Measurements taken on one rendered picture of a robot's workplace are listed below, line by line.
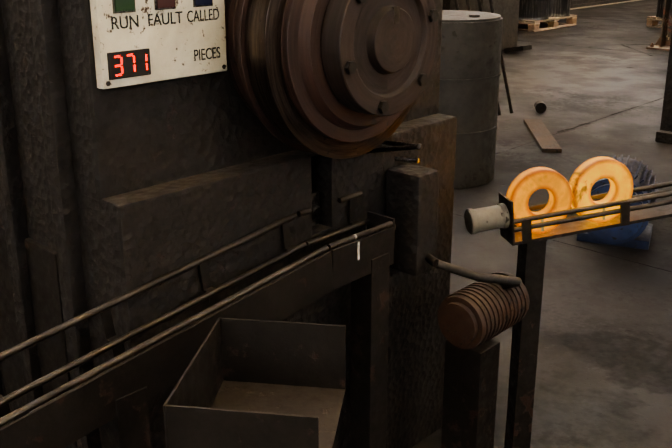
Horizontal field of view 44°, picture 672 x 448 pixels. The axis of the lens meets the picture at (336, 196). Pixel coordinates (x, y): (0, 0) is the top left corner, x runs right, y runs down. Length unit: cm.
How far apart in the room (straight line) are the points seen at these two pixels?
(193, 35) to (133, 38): 12
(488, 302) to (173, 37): 91
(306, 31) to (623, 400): 160
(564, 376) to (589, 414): 21
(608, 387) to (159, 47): 176
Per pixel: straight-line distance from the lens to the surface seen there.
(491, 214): 195
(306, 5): 148
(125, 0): 143
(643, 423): 256
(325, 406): 134
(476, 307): 188
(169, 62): 149
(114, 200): 146
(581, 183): 203
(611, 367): 282
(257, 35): 148
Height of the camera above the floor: 131
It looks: 18 degrees down
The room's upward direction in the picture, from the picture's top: straight up
